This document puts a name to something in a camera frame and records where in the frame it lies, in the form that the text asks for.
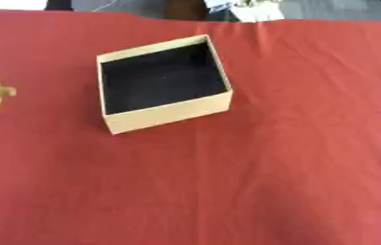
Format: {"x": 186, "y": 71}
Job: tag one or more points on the white bag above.
{"x": 255, "y": 11}

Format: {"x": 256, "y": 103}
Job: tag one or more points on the brown chair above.
{"x": 185, "y": 9}

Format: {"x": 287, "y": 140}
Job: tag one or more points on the tan cardboard box black inside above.
{"x": 160, "y": 79}

